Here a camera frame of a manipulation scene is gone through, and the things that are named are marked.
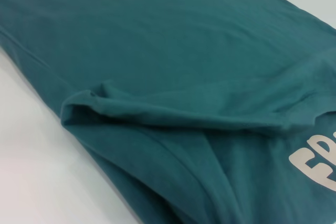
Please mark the teal blue shirt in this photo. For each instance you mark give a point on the teal blue shirt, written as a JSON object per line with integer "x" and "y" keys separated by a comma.
{"x": 157, "y": 51}

